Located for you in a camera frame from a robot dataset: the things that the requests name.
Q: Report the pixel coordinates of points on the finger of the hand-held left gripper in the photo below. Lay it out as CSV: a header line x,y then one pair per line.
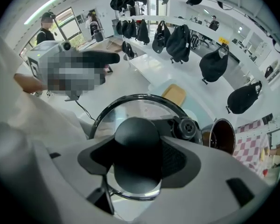
x,y
102,57
93,74

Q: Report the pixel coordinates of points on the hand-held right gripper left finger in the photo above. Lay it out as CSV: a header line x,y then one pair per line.
x,y
60,183

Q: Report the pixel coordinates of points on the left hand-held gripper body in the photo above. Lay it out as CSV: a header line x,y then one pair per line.
x,y
46,52

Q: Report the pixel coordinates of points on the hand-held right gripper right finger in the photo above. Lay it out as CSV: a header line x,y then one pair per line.
x,y
212,183

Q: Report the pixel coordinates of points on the steel black pressure cooker lid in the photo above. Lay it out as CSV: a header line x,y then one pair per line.
x,y
136,143

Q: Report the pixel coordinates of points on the person's left forearm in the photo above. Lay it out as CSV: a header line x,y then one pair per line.
x,y
30,84

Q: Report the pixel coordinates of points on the black cylindrical container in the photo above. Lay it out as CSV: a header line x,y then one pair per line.
x,y
98,36

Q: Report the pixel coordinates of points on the ceiling light tube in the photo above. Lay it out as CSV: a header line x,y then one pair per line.
x,y
42,9

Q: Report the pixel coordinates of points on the black inner pot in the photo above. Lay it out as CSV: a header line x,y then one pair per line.
x,y
221,136

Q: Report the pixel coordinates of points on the checkered cloth table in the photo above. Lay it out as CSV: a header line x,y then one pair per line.
x,y
249,148

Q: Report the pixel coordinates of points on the white shelf unit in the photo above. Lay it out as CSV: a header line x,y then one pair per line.
x,y
154,69

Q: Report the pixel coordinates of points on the person's beige shirt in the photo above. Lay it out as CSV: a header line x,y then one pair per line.
x,y
37,115

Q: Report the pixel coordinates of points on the yellow rectangular tray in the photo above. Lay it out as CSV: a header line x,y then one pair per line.
x,y
173,94

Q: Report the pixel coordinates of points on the yellow shelf label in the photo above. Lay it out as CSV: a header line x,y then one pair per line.
x,y
224,40

